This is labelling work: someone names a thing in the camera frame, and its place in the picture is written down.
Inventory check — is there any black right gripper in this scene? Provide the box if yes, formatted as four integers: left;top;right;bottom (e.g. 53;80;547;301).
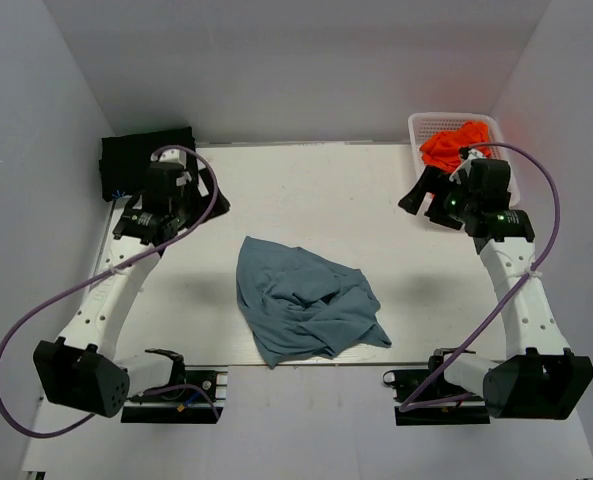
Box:
398;165;477;231

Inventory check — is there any teal blue t-shirt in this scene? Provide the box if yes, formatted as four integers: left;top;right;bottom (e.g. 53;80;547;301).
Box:
236;237;392;368

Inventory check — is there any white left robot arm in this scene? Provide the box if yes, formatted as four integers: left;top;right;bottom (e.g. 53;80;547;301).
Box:
33;157;223;418

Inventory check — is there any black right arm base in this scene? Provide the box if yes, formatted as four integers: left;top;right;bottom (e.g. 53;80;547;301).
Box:
382;349;490;427

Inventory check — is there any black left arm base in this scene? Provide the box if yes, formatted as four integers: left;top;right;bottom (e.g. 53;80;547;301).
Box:
117;349;228;425

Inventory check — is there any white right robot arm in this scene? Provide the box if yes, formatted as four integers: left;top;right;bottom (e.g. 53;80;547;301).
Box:
399;158;593;420

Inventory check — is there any crumpled orange t-shirt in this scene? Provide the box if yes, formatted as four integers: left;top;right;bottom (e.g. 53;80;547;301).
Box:
420;121;490;173

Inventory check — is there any white plastic mesh basket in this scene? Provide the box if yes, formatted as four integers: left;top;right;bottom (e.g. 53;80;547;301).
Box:
408;112;504;179

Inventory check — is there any folded black t-shirt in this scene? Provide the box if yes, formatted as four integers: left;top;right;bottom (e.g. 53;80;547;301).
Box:
99;126;195;202

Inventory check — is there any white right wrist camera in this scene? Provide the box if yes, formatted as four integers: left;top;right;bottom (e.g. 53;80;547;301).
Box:
449;147;486;184

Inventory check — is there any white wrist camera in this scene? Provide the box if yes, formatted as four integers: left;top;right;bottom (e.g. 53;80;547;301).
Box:
150;149;187;167
449;147;486;184

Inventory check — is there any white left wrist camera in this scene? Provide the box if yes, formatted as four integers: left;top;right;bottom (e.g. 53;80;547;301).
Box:
150;149;187;167

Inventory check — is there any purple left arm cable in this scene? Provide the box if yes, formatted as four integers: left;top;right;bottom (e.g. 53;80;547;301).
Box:
0;144;221;440

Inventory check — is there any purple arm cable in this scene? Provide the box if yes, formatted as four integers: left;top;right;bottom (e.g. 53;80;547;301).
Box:
0;144;221;440
399;142;562;413

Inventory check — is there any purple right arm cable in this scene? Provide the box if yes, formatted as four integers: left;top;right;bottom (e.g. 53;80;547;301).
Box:
399;142;562;413

